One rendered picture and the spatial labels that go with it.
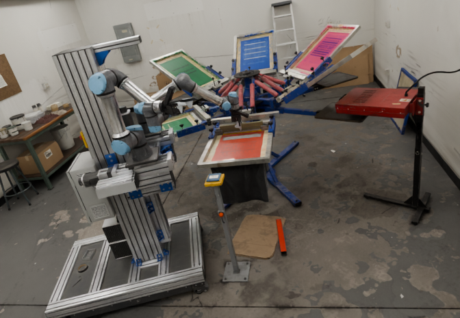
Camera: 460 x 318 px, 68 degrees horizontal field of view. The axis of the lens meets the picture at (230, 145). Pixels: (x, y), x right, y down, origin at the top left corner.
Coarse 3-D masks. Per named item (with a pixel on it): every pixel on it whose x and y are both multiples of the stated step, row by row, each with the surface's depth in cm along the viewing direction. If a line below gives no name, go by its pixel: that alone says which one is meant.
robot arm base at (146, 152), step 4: (144, 144) 235; (136, 148) 233; (140, 148) 233; (144, 148) 235; (148, 148) 237; (132, 152) 235; (136, 152) 234; (140, 152) 234; (144, 152) 235; (148, 152) 237; (152, 152) 241; (132, 156) 237; (136, 156) 234; (140, 156) 234; (144, 156) 235; (148, 156) 236; (136, 160) 235; (140, 160) 235
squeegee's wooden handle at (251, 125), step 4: (228, 124) 318; (232, 124) 316; (244, 124) 314; (248, 124) 313; (252, 124) 313; (256, 124) 312; (260, 124) 311; (220, 128) 319; (224, 128) 319; (228, 128) 318; (232, 128) 317; (236, 128) 317; (244, 128) 315; (248, 128) 315; (252, 128) 314; (256, 128) 314; (260, 128) 313; (224, 132) 321
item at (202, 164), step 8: (264, 120) 329; (216, 136) 325; (272, 136) 299; (208, 144) 303; (208, 152) 293; (200, 160) 278; (224, 160) 270; (232, 160) 268; (240, 160) 265; (248, 160) 263; (256, 160) 262; (264, 160) 260; (200, 168) 273
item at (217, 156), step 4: (224, 136) 322; (228, 136) 320; (220, 140) 315; (224, 140) 314; (228, 140) 312; (232, 140) 310; (236, 140) 309; (240, 140) 307; (220, 144) 307; (216, 148) 301; (220, 148) 299; (216, 152) 295; (216, 156) 287; (220, 156) 286; (224, 156) 285; (228, 156) 283; (232, 156) 282; (212, 160) 282; (216, 160) 281; (220, 160) 279
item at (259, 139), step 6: (252, 132) 318; (258, 132) 316; (246, 138) 308; (252, 138) 306; (258, 138) 304; (258, 144) 292; (258, 150) 282; (240, 156) 279; (246, 156) 277; (252, 156) 275; (258, 156) 273
